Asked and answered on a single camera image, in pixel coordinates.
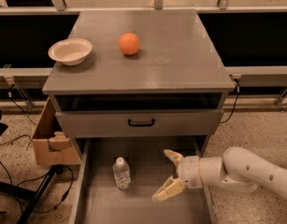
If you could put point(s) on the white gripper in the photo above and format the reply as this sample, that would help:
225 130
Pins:
188 171

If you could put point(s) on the clear plastic water bottle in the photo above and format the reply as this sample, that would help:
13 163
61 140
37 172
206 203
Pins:
121 171

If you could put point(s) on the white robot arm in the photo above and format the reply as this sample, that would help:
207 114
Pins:
238 170

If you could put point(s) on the grey open middle drawer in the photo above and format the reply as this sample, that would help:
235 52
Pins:
99 201

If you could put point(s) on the grey upper drawer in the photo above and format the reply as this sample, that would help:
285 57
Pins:
84 124

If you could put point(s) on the grey drawer cabinet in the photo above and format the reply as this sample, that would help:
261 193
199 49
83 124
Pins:
176 68

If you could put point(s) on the cardboard box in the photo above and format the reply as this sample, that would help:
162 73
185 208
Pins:
51 146

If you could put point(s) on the orange fruit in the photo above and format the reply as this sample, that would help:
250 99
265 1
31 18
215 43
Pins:
129 44

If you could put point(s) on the black tripod stand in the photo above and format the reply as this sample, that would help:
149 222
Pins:
28 199

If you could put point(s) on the white paper bowl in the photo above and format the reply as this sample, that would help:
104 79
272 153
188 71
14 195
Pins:
71 51

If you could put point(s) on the black drawer handle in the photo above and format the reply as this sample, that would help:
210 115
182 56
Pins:
141 123

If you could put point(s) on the metal railing frame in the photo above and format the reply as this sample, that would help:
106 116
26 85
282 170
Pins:
251 41

